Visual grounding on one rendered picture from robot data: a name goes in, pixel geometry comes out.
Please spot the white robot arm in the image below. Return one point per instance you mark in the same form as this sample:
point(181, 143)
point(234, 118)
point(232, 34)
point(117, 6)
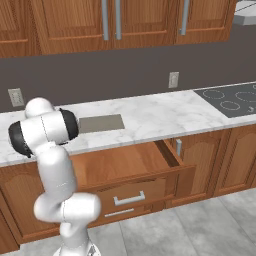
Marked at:
point(55, 166)

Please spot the grey rectangular counter mat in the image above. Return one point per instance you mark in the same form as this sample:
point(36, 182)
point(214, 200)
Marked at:
point(101, 123)

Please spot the open wooden drawer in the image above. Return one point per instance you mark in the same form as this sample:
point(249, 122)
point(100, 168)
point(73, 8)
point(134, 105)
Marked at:
point(126, 163)

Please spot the wooden lower drawer front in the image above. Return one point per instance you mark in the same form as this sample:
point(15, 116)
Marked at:
point(146, 210)

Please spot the wooden base cupboard door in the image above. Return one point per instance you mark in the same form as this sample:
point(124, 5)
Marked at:
point(238, 156)
point(203, 160)
point(20, 200)

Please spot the black hob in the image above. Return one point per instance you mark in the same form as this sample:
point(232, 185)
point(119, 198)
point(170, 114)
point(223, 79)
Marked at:
point(233, 100)

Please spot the grey range hood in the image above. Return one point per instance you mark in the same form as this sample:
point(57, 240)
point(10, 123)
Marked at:
point(246, 13)

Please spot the white wall outlet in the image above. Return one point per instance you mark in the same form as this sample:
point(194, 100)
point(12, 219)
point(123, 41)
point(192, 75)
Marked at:
point(173, 79)
point(16, 97)

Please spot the wooden wall cupboard door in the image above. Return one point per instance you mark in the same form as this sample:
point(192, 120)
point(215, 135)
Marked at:
point(146, 20)
point(13, 23)
point(70, 23)
point(210, 16)

